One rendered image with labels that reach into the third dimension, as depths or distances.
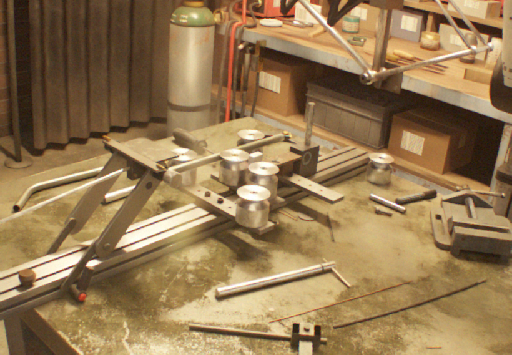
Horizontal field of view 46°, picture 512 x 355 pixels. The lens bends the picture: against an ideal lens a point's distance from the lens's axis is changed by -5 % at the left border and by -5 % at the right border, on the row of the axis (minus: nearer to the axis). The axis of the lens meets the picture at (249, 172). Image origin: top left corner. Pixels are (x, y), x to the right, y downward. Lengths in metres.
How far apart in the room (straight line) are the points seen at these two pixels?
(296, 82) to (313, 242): 1.85
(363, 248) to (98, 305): 0.43
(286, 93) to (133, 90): 1.29
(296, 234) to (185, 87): 1.94
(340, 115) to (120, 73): 1.51
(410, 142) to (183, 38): 1.09
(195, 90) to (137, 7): 0.94
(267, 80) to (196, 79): 0.32
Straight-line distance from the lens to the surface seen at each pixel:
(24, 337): 1.14
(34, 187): 1.14
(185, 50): 2.86
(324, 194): 1.07
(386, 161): 1.24
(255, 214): 0.93
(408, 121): 2.48
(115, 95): 3.74
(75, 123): 3.61
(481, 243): 1.05
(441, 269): 1.01
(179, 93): 2.92
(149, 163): 0.85
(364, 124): 2.59
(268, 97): 2.88
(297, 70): 2.79
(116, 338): 0.79
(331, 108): 2.67
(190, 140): 1.31
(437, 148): 2.43
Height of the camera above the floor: 1.38
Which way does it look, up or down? 24 degrees down
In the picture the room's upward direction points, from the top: 5 degrees clockwise
